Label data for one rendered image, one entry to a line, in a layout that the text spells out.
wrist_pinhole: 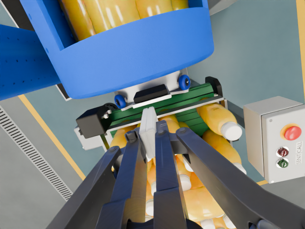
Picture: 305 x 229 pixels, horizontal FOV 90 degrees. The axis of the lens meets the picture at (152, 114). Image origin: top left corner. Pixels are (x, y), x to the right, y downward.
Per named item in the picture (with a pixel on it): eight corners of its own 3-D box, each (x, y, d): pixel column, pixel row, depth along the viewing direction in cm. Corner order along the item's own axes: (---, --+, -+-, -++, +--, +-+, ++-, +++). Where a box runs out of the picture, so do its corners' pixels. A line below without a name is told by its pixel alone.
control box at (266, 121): (278, 95, 43) (315, 106, 33) (278, 153, 49) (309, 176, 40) (242, 105, 44) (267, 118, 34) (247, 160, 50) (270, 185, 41)
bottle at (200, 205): (165, 223, 42) (233, 207, 40) (162, 234, 35) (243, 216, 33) (159, 195, 44) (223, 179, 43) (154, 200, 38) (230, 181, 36)
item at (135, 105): (165, 80, 48) (169, 88, 37) (167, 87, 49) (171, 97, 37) (135, 89, 49) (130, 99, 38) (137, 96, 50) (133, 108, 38)
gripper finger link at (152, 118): (146, 131, 14) (154, 129, 14) (148, 107, 20) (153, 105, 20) (155, 157, 15) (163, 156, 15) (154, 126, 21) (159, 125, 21)
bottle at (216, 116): (217, 111, 55) (248, 136, 37) (199, 118, 56) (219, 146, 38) (212, 93, 53) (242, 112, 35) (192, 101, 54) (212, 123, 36)
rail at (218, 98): (219, 95, 48) (223, 97, 45) (219, 97, 48) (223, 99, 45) (101, 128, 52) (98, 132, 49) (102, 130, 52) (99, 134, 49)
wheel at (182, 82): (182, 76, 42) (176, 77, 43) (186, 92, 44) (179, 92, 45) (189, 72, 45) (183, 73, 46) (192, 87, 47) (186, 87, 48)
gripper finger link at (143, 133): (155, 157, 15) (148, 159, 15) (154, 126, 21) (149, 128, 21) (146, 131, 14) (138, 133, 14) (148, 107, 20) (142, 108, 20)
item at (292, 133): (298, 122, 35) (302, 125, 34) (297, 136, 36) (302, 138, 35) (281, 126, 35) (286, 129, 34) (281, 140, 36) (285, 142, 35)
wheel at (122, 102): (123, 93, 45) (117, 96, 44) (128, 107, 46) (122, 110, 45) (116, 93, 49) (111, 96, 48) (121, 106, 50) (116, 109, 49)
